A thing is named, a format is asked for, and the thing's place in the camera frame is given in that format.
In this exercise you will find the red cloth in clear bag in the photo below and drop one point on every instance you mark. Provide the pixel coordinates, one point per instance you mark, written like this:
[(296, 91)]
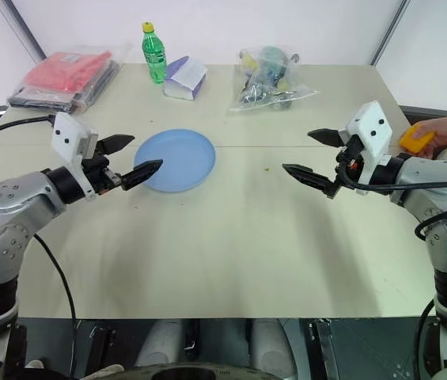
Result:
[(69, 71)]

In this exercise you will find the person's bare hand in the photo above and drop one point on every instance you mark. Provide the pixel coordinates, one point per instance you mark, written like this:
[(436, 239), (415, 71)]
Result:
[(446, 128)]

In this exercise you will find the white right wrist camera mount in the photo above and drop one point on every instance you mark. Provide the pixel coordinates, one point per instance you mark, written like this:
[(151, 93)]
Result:
[(371, 122)]

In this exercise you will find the orange yellow object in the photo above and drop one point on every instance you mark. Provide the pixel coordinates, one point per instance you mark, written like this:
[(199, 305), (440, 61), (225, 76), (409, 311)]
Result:
[(415, 141)]

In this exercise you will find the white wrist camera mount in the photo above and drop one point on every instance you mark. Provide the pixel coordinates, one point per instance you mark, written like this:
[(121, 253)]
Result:
[(371, 122), (67, 130)]

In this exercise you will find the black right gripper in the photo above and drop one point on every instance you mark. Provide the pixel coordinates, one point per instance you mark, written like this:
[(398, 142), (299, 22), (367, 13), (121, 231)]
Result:
[(350, 158)]

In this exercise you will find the black bracket under table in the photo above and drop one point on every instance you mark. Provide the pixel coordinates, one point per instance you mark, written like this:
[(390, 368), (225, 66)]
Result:
[(102, 346), (322, 348)]

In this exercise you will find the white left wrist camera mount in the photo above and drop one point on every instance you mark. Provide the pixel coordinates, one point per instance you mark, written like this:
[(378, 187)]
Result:
[(67, 130)]

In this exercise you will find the clear bag of mixed items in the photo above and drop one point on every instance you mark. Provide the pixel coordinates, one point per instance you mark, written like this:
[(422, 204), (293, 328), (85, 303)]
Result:
[(266, 79)]

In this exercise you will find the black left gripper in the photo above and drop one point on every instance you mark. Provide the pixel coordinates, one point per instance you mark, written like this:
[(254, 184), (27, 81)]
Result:
[(98, 172)]

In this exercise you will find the dark round robot base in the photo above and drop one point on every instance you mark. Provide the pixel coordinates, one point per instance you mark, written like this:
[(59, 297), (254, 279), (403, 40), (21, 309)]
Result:
[(207, 372)]

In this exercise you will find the grey frame post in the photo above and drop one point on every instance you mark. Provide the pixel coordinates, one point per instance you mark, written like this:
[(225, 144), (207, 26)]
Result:
[(391, 29), (27, 27)]

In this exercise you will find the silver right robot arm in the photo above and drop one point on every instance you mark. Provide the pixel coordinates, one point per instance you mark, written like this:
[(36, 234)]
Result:
[(436, 190)]

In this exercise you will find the purple and white box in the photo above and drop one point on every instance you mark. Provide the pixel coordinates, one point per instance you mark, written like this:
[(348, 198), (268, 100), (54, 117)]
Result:
[(183, 77)]

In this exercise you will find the red packets in plastic bag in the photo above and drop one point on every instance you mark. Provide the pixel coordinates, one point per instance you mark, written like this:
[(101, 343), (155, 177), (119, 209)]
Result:
[(55, 101)]

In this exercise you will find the silver rounded robot leg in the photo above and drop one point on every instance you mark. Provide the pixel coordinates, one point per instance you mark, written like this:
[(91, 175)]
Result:
[(272, 344), (160, 342)]

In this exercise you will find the light blue round plate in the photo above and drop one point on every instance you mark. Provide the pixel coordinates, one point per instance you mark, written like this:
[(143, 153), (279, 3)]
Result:
[(179, 158)]

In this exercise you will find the green plastic bottle yellow cap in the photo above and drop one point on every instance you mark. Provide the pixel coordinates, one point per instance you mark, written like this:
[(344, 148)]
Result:
[(154, 55)]

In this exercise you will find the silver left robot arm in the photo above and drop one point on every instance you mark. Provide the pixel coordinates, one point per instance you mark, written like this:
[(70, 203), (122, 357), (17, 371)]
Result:
[(9, 200)]

